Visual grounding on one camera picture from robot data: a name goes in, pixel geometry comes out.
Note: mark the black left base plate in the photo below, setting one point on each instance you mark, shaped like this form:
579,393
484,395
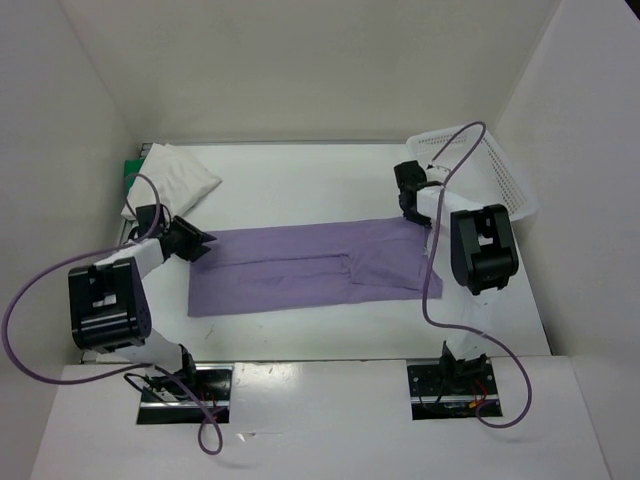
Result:
162,402

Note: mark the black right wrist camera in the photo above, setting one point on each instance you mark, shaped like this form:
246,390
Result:
410,176

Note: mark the white plastic laundry basket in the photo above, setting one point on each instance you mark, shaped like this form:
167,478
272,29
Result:
482,171

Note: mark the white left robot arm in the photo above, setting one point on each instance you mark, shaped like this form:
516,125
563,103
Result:
109,308

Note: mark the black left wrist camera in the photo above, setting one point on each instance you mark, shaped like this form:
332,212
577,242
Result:
149,222

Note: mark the cream white t shirt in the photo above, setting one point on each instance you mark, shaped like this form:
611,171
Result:
180,179

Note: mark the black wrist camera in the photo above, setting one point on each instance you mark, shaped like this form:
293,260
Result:
149,222
410,176

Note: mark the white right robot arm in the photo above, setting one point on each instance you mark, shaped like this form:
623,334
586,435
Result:
472,249

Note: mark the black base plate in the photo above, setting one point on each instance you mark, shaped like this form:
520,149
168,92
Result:
162,402
433,398

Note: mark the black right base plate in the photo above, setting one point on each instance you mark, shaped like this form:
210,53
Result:
433,398

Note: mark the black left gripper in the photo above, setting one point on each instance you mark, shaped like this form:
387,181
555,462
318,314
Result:
195,236

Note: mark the lavender t shirt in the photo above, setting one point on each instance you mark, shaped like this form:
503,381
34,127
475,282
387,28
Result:
305,266

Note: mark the green t shirt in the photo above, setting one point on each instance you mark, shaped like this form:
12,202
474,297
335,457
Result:
131,168

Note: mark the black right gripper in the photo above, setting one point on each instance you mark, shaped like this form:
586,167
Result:
420,219

